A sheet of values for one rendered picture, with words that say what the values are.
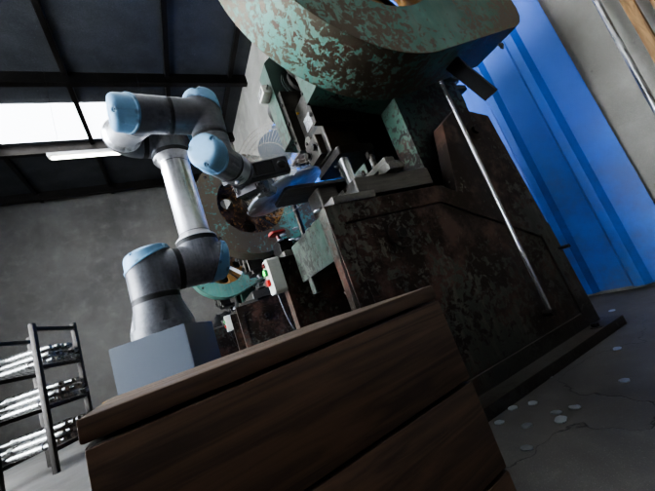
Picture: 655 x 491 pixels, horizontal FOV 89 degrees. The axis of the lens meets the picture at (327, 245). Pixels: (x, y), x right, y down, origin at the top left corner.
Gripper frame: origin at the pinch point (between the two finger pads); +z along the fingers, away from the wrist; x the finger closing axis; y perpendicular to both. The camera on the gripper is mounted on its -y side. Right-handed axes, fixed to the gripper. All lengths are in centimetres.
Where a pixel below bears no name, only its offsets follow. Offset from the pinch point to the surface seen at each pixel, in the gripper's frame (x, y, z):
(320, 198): 4.5, -9.5, 14.5
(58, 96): -341, 316, 254
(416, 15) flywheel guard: -29, -56, -1
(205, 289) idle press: -18, 190, 251
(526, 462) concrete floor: 76, -34, -26
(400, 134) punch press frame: -10, -44, 28
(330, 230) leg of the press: 20.8, -13.1, -10.7
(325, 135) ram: -17.5, -18.3, 19.4
